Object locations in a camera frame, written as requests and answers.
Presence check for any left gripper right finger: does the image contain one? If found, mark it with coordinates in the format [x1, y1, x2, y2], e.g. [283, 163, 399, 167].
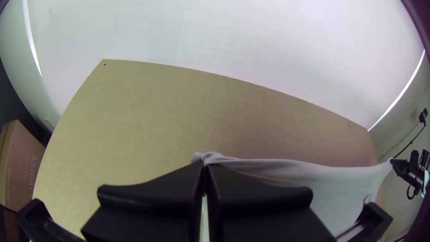
[205, 164, 337, 242]

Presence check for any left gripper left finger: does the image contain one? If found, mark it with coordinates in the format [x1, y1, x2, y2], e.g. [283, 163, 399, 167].
[80, 160, 206, 242]

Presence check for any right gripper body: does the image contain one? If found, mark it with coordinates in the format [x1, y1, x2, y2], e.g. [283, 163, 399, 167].
[389, 158, 425, 190]

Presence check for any grey t-shirt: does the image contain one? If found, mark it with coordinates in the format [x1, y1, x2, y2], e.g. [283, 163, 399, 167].
[190, 151, 394, 242]

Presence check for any large cardboard box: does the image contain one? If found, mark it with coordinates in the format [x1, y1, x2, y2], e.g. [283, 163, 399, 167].
[0, 119, 46, 242]

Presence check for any black cable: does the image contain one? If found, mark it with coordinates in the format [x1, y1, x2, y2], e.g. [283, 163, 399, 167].
[378, 108, 428, 161]

